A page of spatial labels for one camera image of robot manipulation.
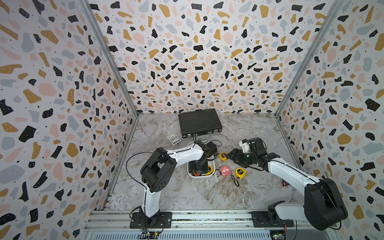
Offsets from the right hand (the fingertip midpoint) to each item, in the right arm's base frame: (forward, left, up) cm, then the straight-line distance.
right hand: (230, 158), depth 85 cm
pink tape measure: (-4, +2, -9) cm, 10 cm away
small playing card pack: (+18, +36, -7) cm, 41 cm away
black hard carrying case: (+28, +19, -1) cm, 34 cm away
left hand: (-6, +16, -8) cm, 18 cm away
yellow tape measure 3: (-5, +11, -7) cm, 14 cm away
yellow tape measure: (+5, +3, -7) cm, 9 cm away
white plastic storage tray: (+1, +11, -8) cm, 13 cm away
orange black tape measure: (-7, +19, -6) cm, 21 cm away
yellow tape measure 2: (-5, -6, -8) cm, 11 cm away
